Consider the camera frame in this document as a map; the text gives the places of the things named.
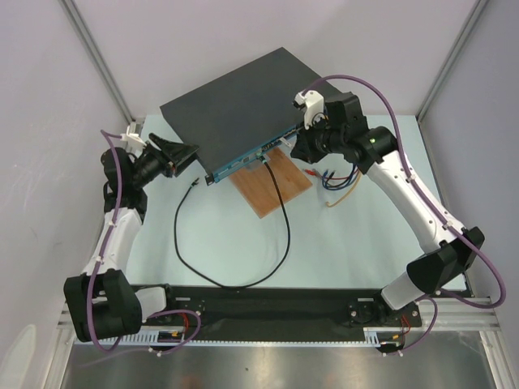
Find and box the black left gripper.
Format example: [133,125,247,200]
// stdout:
[131,133,200,188]

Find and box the silver SFP module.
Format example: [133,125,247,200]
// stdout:
[279,137,293,148]

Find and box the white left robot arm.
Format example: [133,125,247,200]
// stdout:
[63,132,198,346]

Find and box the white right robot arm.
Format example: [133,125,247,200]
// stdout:
[291,90,484,326]

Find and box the wooden board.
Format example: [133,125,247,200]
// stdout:
[229,147,312,219]

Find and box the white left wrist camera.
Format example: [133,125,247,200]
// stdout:
[121,122,146,152]

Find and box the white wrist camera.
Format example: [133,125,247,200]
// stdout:
[294,90,325,130]
[121,122,146,152]

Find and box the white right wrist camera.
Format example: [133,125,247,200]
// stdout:
[294,90,325,130]

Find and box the black cable teal plug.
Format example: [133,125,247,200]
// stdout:
[173,177,293,289]

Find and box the blue patch cable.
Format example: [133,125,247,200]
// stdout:
[320,165,360,191]

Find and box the dark network switch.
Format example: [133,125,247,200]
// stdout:
[160,48,319,185]

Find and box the aluminium frame rail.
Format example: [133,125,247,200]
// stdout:
[58,0,135,126]

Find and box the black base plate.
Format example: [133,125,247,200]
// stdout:
[146,284,422,341]

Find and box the white slotted cable duct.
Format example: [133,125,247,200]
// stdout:
[137,327,405,348]

